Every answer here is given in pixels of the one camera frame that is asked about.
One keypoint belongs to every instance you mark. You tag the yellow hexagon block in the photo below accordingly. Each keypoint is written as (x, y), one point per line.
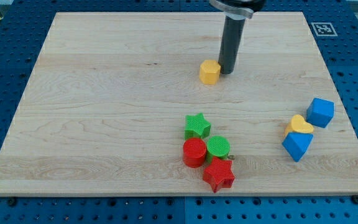
(209, 72)

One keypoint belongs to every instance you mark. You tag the blue cube block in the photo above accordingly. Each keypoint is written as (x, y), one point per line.
(320, 112)

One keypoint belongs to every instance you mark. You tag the green star block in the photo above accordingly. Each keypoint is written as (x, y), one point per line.
(196, 126)

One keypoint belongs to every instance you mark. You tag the red cylinder block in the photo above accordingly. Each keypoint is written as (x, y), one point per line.
(194, 152)

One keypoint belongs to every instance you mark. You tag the green cylinder block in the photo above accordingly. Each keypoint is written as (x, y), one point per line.
(217, 146)

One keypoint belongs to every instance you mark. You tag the light wooden board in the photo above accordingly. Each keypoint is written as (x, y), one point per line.
(103, 112)

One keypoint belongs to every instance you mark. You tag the red star block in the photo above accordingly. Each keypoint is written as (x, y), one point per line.
(219, 174)

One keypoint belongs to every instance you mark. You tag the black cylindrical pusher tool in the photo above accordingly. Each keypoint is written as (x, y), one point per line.
(230, 41)

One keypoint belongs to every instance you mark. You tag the yellow heart block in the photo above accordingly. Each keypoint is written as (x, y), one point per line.
(298, 124)

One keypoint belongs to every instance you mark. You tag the blue triangle block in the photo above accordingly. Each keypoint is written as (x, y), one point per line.
(297, 144)

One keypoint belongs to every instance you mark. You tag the white fiducial marker tag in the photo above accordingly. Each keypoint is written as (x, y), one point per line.
(324, 29)

